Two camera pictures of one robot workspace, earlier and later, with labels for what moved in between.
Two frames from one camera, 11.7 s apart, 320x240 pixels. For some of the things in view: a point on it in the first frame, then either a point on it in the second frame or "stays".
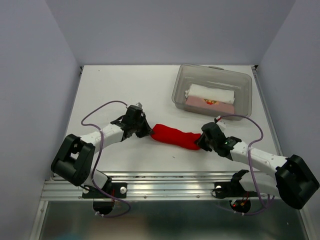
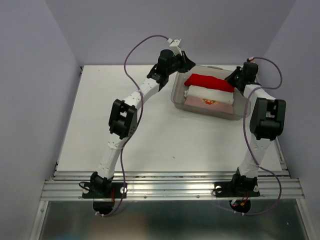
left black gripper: (146, 130) → (186, 64)
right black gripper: (202, 144) → (229, 77)
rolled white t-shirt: (210, 93) stays
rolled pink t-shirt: (197, 101) stays
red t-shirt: (176, 137) → (209, 82)
